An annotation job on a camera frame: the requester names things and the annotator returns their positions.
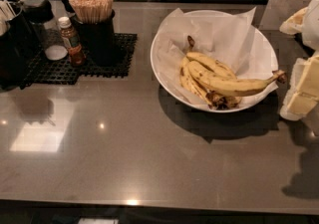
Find white paper bowl liner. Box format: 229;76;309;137
155;6;279;107

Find left spotted yellow banana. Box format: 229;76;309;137
179;56;214;109

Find small brown sauce bottle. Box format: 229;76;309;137
58;17;86;67

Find ripe yellow banana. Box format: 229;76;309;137
188;61;287;97

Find middle yellow banana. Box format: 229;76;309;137
186;52;236;79

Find black container at left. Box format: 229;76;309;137
0;0;39;89

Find glass sugar shaker black lid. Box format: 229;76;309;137
23;0;68;61

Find bundle of wooden stir sticks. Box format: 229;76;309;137
69;0;114;24

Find white round bowl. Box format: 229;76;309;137
150;9;279;114

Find black stir stick cup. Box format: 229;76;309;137
71;11;116;66

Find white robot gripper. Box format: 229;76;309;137
279;0;319;120

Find black grid mat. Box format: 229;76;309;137
20;33;138;89

